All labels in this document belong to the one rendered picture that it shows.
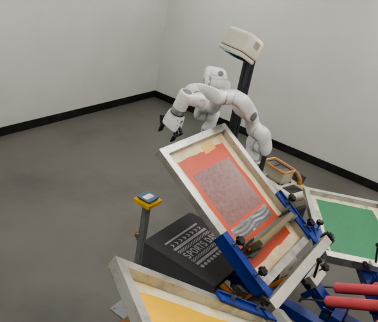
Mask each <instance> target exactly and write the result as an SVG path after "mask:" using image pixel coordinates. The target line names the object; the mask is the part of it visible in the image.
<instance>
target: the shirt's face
mask: <svg viewBox="0 0 378 322"><path fill-rule="evenodd" d="M194 223H196V224H198V225H200V226H202V227H204V228H206V229H207V230H209V231H210V229H209V228H208V226H207V225H206V224H205V222H204V221H203V220H202V219H201V218H200V217H198V216H196V215H194V214H193V213H189V214H187V215H185V216H184V217H182V218H180V219H179V220H177V221H175V222H174V223H173V224H171V225H169V226H168V227H166V228H165V229H163V230H161V231H160V232H158V233H156V234H155V235H153V236H152V237H150V238H148V239H147V240H146V241H145V242H146V243H147V244H149V245H150V246H152V247H154V248H155V249H156V250H158V251H160V252H161V253H163V254H165V255H166V256H168V257H169V258H171V259H172V260H174V261H175V262H177V263H179V264H180V265H182V266H184V267H185V268H187V269H188V270H190V271H191V272H193V273H194V274H196V275H198V276H199V277H201V278H202V279H204V280H205V281H207V282H209V283H210V284H212V285H213V286H215V287H216V288H217V287H218V286H219V285H220V284H221V283H222V282H223V281H224V280H225V279H226V278H227V277H229V276H230V275H231V274H232V273H233V272H234V271H235V270H234V269H233V267H232V266H231V265H230V263H229V262H228V260H227V259H226V258H225V256H224V255H223V254H220V255H219V256H218V257H217V258H216V259H215V260H213V261H212V262H211V263H209V264H208V265H207V266H206V267H205V268H202V267H201V266H199V265H197V264H196V263H194V262H193V261H191V260H189V259H188V258H186V257H185V256H183V255H181V254H180V253H178V252H176V251H175V250H173V249H172V248H170V247H168V246H167V245H165V244H164V243H165V242H167V241H168V240H170V239H171V238H173V237H175V236H176V235H177V234H179V233H180V232H182V231H184V230H185V229H186V228H188V227H190V226H191V225H192V224H194Z"/></svg>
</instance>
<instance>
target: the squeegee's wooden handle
mask: <svg viewBox="0 0 378 322"><path fill-rule="evenodd" d="M293 217H294V214H293V212H290V213H288V214H286V215H284V216H283V217H281V218H280V220H278V221H277V222H276V223H275V224H273V225H272V226H271V227H270V228H269V229H268V230H267V231H266V232H265V233H263V234H262V235H261V236H260V237H259V238H257V239H256V240H255V241H254V242H253V243H252V244H250V245H249V247H250V248H251V250H252V251H254V250H256V249H258V248H259V247H261V246H263V245H264V244H265V243H266V242H267V241H268V240H269V239H270V238H271V237H273V236H274V235H275V234H276V233H277V232H278V231H279V230H280V229H281V228H283V226H284V225H286V223H288V222H289V221H290V220H291V219H292V218H293Z"/></svg>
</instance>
